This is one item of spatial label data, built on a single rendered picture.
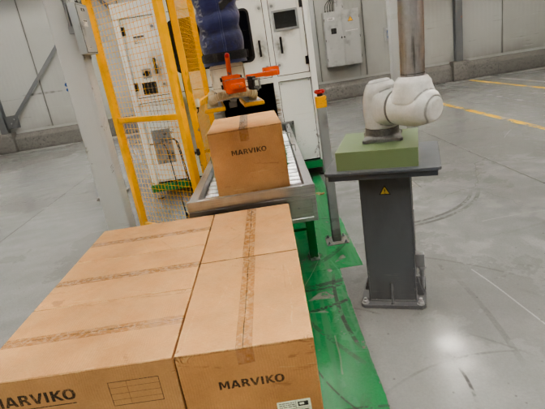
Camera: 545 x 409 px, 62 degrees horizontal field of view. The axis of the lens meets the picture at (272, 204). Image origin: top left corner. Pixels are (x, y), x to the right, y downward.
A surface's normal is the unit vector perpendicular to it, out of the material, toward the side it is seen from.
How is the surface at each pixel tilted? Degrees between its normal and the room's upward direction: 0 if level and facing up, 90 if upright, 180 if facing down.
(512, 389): 0
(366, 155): 90
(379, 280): 90
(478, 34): 90
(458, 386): 0
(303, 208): 90
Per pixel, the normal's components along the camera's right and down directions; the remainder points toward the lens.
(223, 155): 0.06, 0.31
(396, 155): -0.29, 0.35
